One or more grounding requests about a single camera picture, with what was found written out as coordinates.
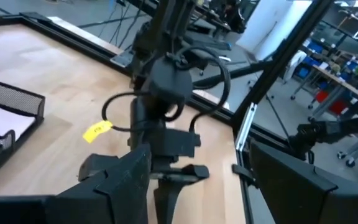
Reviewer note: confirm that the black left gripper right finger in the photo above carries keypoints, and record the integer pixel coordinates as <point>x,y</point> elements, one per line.
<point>291,193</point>

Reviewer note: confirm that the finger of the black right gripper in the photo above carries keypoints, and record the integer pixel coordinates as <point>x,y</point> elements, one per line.
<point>95,168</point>
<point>168,202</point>

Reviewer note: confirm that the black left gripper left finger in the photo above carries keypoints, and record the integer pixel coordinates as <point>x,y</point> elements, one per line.
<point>120,202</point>

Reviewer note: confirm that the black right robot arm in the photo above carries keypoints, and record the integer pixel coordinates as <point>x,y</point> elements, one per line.
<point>169,81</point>

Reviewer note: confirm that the black mesh desk organizer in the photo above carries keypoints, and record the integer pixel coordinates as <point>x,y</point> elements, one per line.
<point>11,96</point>

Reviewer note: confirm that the black stand beam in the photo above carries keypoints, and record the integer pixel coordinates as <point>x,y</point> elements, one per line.
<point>337,129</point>

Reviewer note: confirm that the red crate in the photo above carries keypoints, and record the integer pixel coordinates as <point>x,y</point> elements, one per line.
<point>337,107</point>

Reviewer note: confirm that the long wooden workbench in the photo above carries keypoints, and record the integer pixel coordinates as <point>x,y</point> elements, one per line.
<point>346,87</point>

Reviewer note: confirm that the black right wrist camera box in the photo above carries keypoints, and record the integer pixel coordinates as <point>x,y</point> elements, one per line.
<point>176,143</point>

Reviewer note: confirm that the silver frame strip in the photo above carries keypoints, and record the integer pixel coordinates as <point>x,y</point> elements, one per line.
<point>245,127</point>

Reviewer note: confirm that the black aluminium table frame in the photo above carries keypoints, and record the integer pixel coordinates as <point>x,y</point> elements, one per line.
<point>280,62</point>

